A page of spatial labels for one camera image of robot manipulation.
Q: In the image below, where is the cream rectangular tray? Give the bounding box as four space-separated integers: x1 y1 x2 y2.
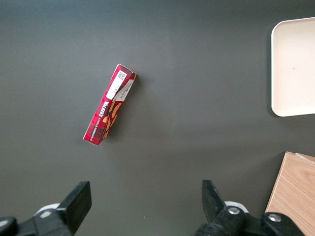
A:
271 17 315 118

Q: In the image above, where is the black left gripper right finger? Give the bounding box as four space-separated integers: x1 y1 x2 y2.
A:
194 179 306 236

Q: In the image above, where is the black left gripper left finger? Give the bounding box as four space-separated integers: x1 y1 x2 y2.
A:
0 181 93 236

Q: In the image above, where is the red tartan shortbread box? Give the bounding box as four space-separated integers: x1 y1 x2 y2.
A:
82 63 137 147

